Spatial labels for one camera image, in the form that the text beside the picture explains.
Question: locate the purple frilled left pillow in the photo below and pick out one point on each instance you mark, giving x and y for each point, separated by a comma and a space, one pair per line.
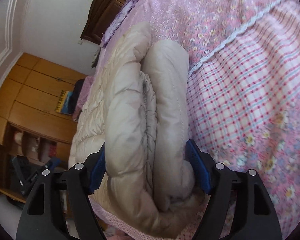
119, 18

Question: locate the beige puffer down jacket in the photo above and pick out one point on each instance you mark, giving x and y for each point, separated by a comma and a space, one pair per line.
137, 111

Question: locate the yellow blue book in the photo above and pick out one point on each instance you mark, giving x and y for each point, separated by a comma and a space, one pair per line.
62, 106

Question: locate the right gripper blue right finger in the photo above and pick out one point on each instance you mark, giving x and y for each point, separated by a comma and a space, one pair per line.
255, 216

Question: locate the yellow wooden wardrobe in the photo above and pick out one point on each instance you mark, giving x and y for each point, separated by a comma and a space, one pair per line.
29, 96

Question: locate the wooden open shelf unit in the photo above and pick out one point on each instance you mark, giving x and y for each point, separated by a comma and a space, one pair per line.
22, 153

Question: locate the dark wooden headboard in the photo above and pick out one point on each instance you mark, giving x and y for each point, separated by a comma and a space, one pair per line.
101, 14

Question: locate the black clothing on chair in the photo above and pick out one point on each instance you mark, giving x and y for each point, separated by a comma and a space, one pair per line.
75, 95

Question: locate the chair with pink floral cover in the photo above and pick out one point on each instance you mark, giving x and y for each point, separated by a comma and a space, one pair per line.
83, 96

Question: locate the dark wooden nightstand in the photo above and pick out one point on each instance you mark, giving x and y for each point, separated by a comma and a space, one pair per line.
96, 57

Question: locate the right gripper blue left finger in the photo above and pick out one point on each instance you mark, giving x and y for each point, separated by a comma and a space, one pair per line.
42, 216

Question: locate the pink floral bedspread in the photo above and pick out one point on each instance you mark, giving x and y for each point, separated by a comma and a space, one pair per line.
243, 93

